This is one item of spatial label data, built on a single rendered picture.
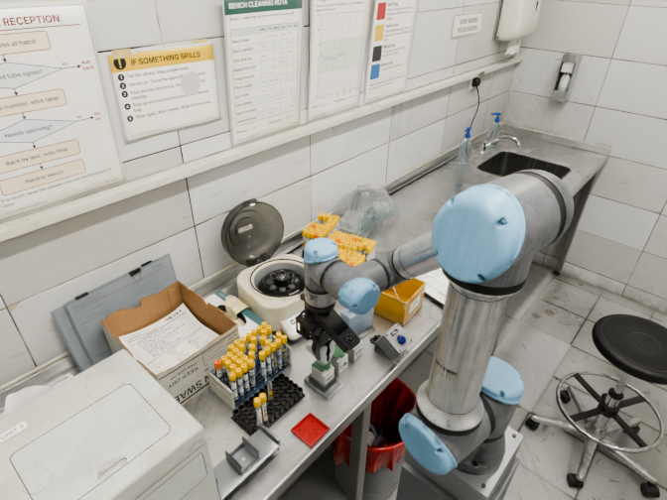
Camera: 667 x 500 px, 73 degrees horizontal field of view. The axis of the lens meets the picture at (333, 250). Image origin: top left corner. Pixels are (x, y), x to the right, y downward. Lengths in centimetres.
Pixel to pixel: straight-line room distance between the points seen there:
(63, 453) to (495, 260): 72
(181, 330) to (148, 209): 35
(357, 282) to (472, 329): 29
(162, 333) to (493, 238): 103
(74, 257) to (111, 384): 46
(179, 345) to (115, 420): 47
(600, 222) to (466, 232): 276
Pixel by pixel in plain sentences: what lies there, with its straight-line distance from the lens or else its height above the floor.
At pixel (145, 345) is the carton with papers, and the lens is 136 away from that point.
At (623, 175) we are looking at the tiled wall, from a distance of 320.
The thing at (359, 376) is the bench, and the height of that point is 88.
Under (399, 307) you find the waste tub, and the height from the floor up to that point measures 95.
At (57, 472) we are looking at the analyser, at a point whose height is 118.
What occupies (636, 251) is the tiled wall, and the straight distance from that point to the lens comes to 336.
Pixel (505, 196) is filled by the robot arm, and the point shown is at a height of 160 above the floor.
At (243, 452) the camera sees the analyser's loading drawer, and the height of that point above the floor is 92.
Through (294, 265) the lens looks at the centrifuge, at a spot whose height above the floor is 98.
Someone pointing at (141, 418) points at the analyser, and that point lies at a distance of 89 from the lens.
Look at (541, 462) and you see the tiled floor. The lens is 236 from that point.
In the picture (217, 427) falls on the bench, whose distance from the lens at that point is 121.
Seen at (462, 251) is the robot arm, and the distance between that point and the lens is 60.
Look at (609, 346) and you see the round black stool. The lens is 198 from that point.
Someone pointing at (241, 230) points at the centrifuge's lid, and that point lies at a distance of 152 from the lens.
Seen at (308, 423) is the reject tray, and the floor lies 88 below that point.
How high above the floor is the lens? 185
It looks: 33 degrees down
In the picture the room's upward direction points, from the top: 1 degrees clockwise
